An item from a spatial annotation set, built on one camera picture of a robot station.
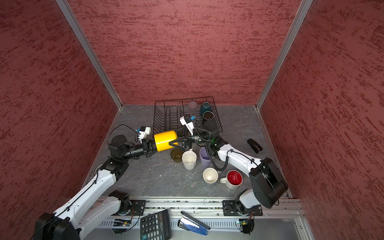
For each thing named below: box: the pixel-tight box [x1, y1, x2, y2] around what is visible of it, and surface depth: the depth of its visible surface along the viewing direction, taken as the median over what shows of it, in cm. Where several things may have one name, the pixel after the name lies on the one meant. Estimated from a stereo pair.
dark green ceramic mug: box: [200, 101, 211, 116], surface depth 106 cm
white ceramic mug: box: [182, 148, 197, 170], surface depth 85 cm
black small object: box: [247, 138, 263, 154], surface depth 99 cm
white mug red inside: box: [220, 169, 243, 190], surface depth 80 cm
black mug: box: [202, 111, 215, 121], surface depth 102 cm
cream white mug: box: [202, 167, 219, 184], surface depth 79 cm
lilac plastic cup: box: [199, 146, 212, 168], surface depth 82 cm
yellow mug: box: [154, 130, 179, 152], surface depth 66 cm
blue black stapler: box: [177, 211, 211, 236], surface depth 70 cm
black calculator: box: [140, 209, 171, 240], surface depth 69 cm
